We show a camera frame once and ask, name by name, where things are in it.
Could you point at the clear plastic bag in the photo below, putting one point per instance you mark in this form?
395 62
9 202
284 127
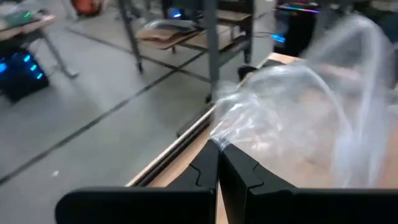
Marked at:
295 102

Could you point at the grey metal shelf cart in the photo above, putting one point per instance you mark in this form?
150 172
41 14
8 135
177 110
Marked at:
211 46

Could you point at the flat cardboard sheets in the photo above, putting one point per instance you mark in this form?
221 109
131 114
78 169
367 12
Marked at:
168 37

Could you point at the black caster wheel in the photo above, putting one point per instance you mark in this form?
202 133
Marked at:
209 99

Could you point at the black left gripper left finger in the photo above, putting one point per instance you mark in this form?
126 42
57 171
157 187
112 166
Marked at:
140 205

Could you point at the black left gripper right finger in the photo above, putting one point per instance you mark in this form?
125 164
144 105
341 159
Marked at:
311 205

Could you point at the black computer tower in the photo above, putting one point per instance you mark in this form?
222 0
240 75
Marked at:
21 81
295 37

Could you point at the wooden workbench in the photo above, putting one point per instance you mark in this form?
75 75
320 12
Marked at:
31 26

